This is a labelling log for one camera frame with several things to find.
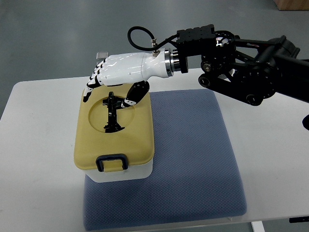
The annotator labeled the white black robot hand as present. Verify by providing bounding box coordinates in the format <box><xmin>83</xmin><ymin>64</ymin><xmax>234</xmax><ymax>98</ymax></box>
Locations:
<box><xmin>83</xmin><ymin>49</ymin><xmax>181</xmax><ymax>109</ymax></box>

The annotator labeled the yellow box lid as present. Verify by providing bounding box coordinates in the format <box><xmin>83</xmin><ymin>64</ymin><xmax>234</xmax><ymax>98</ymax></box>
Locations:
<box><xmin>74</xmin><ymin>84</ymin><xmax>155</xmax><ymax>173</ymax></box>

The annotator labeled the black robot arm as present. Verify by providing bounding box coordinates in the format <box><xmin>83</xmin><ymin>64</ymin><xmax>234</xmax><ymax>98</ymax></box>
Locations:
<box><xmin>164</xmin><ymin>24</ymin><xmax>309</xmax><ymax>106</ymax></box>

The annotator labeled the white storage box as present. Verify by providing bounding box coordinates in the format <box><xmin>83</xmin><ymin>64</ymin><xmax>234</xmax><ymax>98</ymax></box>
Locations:
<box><xmin>84</xmin><ymin>159</ymin><xmax>153</xmax><ymax>183</ymax></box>

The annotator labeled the cardboard box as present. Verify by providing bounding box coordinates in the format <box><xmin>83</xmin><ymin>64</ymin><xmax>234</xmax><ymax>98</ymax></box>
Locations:
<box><xmin>274</xmin><ymin>0</ymin><xmax>309</xmax><ymax>11</ymax></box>

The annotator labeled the blue grey cushion mat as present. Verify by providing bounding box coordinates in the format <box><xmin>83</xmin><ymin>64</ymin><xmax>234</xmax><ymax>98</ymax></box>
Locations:
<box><xmin>84</xmin><ymin>89</ymin><xmax>247</xmax><ymax>231</ymax></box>

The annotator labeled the white table leg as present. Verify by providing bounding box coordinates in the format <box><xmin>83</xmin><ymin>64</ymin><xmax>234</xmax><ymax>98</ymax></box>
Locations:
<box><xmin>251</xmin><ymin>221</ymin><xmax>265</xmax><ymax>232</ymax></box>

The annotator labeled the black table bracket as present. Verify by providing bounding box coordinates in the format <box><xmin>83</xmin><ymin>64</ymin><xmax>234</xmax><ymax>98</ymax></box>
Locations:
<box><xmin>289</xmin><ymin>217</ymin><xmax>309</xmax><ymax>223</ymax></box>

